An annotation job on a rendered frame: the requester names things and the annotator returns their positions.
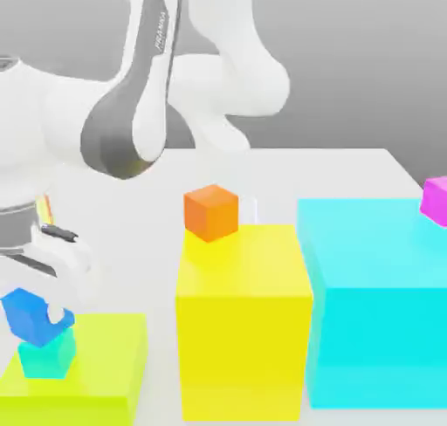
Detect small blue cube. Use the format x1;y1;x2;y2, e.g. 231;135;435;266
0;286;76;349

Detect large lime box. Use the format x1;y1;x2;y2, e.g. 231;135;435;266
0;313;148;426

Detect large yellow box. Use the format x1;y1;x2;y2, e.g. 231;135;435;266
174;223;314;423

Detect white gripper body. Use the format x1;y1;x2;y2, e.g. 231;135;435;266
0;234;93;294

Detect small magenta cube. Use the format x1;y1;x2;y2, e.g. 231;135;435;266
419;175;447;229

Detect large cyan box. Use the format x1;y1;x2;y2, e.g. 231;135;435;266
296;197;447;410

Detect small teal cube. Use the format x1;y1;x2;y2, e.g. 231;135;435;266
17;327;77;381

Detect small orange cube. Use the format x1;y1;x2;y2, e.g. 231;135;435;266
183;183;240;244

